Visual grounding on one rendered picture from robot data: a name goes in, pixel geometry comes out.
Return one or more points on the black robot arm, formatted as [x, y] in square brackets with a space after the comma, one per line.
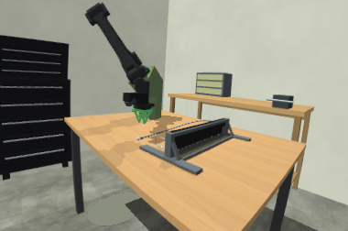
[123, 54]

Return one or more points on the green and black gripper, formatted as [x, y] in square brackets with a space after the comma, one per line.
[143, 108]

